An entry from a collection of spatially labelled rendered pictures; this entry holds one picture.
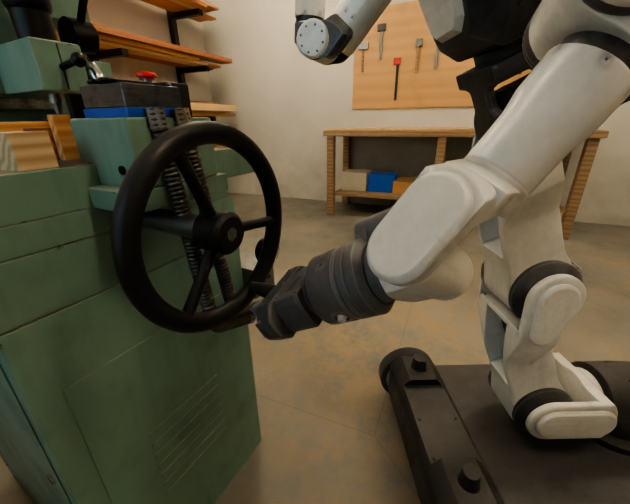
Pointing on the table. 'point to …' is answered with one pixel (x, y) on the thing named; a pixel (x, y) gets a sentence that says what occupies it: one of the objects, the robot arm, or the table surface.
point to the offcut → (23, 150)
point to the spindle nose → (31, 18)
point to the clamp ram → (75, 105)
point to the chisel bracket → (38, 68)
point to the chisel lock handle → (74, 61)
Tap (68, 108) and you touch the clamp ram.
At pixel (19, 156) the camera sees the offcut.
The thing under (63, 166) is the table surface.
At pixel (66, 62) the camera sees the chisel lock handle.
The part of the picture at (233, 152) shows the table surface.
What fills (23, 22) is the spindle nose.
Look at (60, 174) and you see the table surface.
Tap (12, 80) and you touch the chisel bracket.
